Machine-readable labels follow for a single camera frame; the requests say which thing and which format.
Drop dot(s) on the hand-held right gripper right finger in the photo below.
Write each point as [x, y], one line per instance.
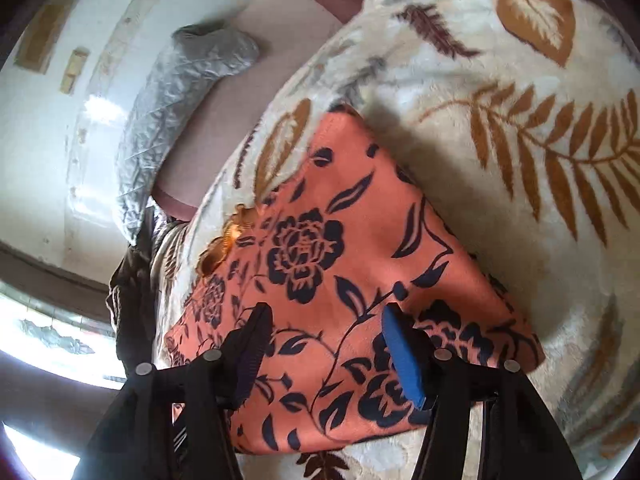
[402, 355]

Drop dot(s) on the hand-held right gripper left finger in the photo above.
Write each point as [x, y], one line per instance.
[248, 367]

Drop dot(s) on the orange floral shirt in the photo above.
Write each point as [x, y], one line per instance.
[340, 260]

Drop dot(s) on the dark brown cloth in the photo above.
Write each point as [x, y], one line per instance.
[130, 285]

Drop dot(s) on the cream leaf-print blanket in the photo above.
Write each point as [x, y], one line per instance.
[500, 185]

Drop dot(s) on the patterned glass window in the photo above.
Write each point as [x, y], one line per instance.
[50, 340]

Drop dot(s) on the grey quilted pillow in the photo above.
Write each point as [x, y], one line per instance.
[160, 125]

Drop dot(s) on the beige wall switch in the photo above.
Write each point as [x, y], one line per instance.
[80, 60]
[69, 82]

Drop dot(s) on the wall picture frame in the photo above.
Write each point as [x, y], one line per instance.
[45, 32]

